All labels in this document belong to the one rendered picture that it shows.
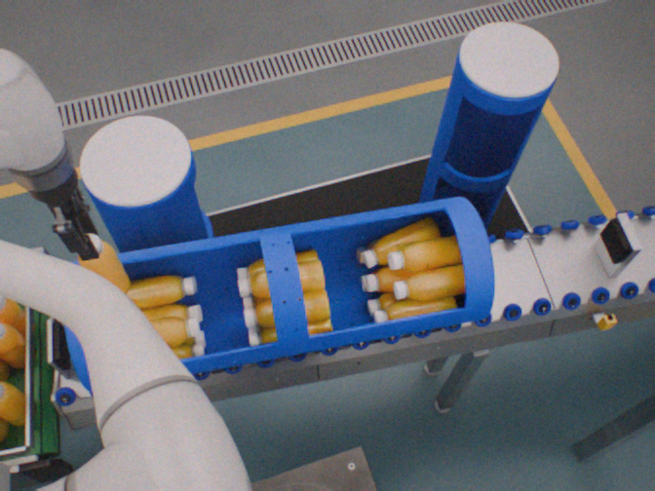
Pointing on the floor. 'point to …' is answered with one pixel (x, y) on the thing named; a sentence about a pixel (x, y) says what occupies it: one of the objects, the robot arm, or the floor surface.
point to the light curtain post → (617, 431)
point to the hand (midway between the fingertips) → (85, 237)
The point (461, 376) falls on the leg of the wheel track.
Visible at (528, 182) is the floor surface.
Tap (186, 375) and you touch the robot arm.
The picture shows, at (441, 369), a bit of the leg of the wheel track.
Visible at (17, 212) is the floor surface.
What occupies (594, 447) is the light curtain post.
